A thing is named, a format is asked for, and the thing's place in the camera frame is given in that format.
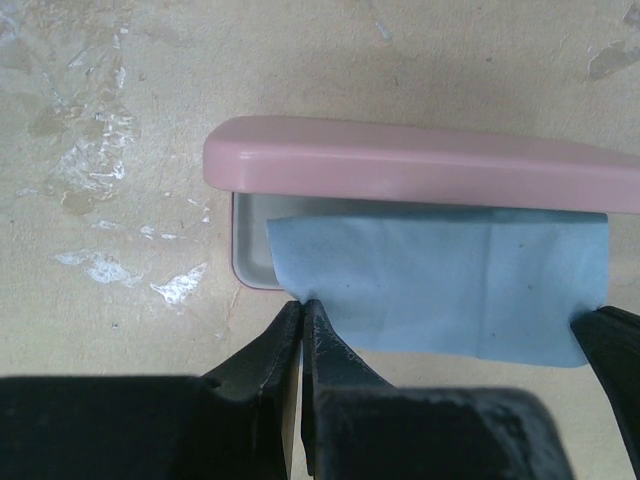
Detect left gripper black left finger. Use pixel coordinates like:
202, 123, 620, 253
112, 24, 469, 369
203, 301, 301, 479

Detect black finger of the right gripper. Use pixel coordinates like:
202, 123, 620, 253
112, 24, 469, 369
571, 306, 640, 470

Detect pink glasses case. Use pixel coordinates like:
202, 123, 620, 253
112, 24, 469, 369
203, 116, 639, 290

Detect blue cleaning cloth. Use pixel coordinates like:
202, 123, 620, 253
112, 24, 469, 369
267, 209, 609, 368

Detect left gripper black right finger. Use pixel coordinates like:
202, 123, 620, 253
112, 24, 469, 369
301, 299, 393, 478

